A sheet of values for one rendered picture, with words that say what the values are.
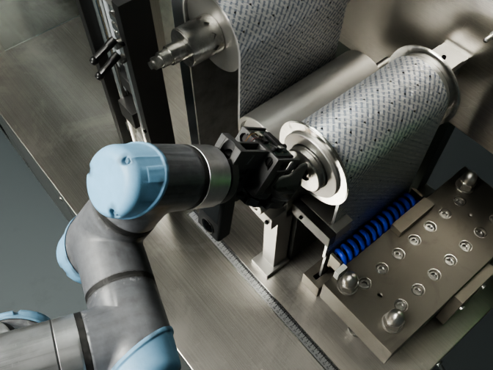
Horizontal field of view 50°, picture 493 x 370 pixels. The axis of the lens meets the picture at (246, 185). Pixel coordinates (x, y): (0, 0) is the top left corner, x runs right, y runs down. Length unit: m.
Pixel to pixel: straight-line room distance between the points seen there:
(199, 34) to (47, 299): 1.53
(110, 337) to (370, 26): 0.78
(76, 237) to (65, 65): 0.97
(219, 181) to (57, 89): 0.93
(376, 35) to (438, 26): 0.15
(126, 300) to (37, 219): 1.82
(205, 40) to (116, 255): 0.39
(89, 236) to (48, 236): 1.71
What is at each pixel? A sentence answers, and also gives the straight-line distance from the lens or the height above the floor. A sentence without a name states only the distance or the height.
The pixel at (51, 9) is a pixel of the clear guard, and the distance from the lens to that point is 1.62.
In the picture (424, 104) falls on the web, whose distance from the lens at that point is 0.86.
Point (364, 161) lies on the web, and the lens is 0.79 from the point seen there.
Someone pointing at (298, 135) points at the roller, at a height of 1.30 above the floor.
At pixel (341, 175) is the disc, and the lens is 0.76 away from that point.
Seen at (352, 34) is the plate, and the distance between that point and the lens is 1.13.
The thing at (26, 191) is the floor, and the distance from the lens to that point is 2.45.
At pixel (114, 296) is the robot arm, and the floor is 1.40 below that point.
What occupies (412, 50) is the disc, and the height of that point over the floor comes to 1.31.
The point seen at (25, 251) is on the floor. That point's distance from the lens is 2.30.
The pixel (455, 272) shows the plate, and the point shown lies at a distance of 1.02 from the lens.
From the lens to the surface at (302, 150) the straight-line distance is 0.78.
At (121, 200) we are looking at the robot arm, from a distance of 0.51.
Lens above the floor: 1.90
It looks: 56 degrees down
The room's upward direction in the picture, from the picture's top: straight up
